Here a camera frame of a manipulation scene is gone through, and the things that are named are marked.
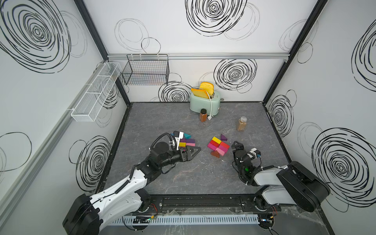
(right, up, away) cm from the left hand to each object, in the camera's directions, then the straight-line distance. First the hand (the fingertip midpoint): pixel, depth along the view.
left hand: (197, 151), depth 69 cm
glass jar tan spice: (+32, +11, +28) cm, 44 cm away
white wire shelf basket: (-54, +22, +3) cm, 58 cm away
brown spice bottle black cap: (+6, +17, +33) cm, 37 cm away
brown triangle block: (+12, -7, +20) cm, 25 cm away
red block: (+12, -1, +27) cm, 29 cm away
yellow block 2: (+15, +1, +28) cm, 31 cm away
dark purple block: (-8, 0, +27) cm, 29 cm away
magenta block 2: (+18, -4, +25) cm, 31 cm away
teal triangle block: (-5, +3, +29) cm, 29 cm away
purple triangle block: (+19, +2, +30) cm, 35 cm away
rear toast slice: (+10, +37, +32) cm, 50 cm away
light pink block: (-2, -2, +24) cm, 25 cm away
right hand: (+24, -2, +20) cm, 31 cm away
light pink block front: (+16, -6, +22) cm, 28 cm away
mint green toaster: (+2, +26, +42) cm, 49 cm away
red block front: (+20, -2, +26) cm, 33 cm away
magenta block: (+11, -3, +24) cm, 27 cm away
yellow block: (-8, -2, +25) cm, 27 cm away
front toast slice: (+4, +33, +34) cm, 48 cm away
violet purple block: (-3, 0, +29) cm, 29 cm away
